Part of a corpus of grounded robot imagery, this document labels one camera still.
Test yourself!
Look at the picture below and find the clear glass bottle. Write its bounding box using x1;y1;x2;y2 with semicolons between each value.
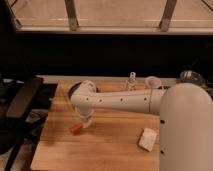
125;72;136;91

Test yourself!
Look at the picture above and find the white plastic cup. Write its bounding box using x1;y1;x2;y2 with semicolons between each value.
145;76;162;89

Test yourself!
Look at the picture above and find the orange red pepper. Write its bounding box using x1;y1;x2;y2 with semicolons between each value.
69;123;83;134

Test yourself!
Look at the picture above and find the black office chair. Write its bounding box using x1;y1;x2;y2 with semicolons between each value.
0;73;46;171

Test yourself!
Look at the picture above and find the white sponge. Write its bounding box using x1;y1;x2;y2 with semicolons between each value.
138;128;157;152

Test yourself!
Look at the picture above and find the green bowl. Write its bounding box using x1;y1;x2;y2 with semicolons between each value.
68;82;99;98

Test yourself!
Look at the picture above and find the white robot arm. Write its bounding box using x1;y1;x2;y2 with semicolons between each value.
69;80;213;171

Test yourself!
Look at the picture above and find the round metal dish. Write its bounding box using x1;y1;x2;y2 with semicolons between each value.
180;70;204;85

